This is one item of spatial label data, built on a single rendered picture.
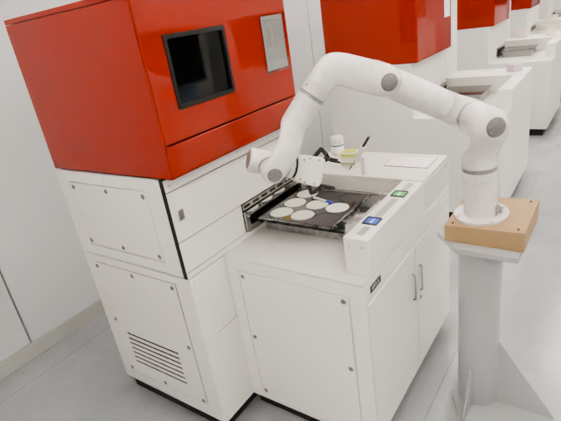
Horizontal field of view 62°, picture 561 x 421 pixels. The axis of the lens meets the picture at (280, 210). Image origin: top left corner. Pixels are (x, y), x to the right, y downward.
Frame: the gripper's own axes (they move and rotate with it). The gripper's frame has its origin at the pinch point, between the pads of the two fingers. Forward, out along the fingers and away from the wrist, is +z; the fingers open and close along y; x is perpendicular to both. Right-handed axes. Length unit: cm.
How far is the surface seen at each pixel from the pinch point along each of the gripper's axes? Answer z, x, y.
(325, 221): 7.9, 16.5, -21.0
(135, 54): -71, 5, 25
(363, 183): 31.2, 37.6, -5.5
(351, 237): 5.7, -13.5, -18.7
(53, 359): -99, 122, -151
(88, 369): -77, 102, -144
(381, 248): 18.6, -11.8, -21.6
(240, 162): -26.5, 36.8, -5.6
